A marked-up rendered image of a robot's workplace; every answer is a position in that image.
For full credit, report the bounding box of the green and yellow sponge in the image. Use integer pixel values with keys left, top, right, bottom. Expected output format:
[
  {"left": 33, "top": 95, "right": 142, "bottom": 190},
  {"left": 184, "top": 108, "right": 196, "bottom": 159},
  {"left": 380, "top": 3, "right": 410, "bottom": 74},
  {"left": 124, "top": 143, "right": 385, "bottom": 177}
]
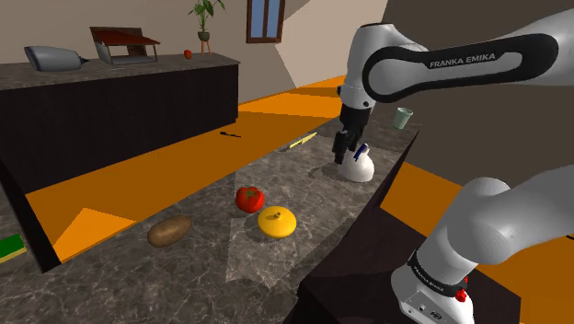
[{"left": 0, "top": 232, "right": 29, "bottom": 265}]

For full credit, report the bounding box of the brown-framed window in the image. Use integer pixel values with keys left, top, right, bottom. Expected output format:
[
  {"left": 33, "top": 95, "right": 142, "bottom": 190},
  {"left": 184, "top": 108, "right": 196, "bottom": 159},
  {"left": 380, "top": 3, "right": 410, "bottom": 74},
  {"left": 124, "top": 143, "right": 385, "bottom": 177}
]
[{"left": 245, "top": 0, "right": 287, "bottom": 45}]

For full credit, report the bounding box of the red tomato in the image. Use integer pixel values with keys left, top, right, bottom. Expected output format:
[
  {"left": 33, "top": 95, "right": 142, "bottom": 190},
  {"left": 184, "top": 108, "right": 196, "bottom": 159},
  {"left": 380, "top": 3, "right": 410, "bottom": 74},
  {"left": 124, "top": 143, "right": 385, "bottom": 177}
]
[{"left": 235, "top": 185, "right": 266, "bottom": 214}]

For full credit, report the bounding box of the red-roofed bread box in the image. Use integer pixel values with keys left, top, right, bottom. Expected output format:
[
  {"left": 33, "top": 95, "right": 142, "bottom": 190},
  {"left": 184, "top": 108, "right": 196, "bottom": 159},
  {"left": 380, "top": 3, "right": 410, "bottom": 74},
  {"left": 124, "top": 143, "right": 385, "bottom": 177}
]
[{"left": 88, "top": 26, "right": 162, "bottom": 66}]

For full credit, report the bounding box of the dark kitchen island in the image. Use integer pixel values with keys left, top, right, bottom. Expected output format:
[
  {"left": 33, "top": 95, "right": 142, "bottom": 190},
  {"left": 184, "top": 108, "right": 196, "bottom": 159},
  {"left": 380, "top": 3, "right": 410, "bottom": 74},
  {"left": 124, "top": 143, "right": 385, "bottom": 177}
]
[{"left": 0, "top": 52, "right": 241, "bottom": 195}]

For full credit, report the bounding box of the potted plant on stool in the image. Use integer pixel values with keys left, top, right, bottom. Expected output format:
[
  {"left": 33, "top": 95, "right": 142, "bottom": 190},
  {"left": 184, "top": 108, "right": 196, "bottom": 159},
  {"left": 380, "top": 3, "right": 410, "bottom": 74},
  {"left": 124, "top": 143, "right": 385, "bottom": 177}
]
[{"left": 188, "top": 0, "right": 227, "bottom": 56}]

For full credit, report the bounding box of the yellow knife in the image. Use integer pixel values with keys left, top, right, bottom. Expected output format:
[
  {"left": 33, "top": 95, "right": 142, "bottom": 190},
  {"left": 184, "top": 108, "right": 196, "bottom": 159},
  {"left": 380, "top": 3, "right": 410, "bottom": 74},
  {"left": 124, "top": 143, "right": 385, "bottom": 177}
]
[{"left": 288, "top": 132, "right": 319, "bottom": 150}]

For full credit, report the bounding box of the pale green cup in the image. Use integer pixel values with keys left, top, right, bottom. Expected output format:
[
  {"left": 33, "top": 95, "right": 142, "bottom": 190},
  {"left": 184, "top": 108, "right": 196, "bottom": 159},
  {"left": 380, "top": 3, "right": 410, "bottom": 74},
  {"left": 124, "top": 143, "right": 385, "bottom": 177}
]
[{"left": 392, "top": 107, "right": 414, "bottom": 131}]

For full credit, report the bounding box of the grey toaster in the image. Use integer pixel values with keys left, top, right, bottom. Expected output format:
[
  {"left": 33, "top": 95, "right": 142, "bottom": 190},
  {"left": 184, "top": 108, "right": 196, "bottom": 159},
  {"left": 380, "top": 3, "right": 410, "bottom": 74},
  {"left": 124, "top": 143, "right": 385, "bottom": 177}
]
[{"left": 23, "top": 45, "right": 90, "bottom": 74}]

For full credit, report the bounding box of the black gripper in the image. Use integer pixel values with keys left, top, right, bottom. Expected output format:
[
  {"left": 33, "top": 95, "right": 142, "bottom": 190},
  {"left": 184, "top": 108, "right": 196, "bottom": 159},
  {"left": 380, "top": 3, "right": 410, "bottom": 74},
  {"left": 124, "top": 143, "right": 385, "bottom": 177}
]
[{"left": 332, "top": 103, "right": 373, "bottom": 166}]

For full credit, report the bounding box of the dark robot stand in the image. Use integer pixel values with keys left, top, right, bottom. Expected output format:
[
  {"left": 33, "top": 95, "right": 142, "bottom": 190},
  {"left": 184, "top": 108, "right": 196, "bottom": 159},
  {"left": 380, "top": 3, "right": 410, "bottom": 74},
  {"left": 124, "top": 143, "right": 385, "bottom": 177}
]
[{"left": 281, "top": 197, "right": 522, "bottom": 324}]

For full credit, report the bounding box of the white kettle with blue handle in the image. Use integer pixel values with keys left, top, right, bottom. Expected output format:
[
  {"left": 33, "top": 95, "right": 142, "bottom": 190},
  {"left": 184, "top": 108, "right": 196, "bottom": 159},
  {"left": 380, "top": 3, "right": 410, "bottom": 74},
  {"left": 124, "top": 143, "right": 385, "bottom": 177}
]
[{"left": 336, "top": 143, "right": 376, "bottom": 184}]

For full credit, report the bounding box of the brown potato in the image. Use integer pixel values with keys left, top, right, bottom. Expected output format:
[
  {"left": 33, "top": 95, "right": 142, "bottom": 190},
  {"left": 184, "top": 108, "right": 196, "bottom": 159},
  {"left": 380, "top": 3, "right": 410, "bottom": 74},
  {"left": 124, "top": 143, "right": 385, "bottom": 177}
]
[{"left": 146, "top": 214, "right": 194, "bottom": 249}]

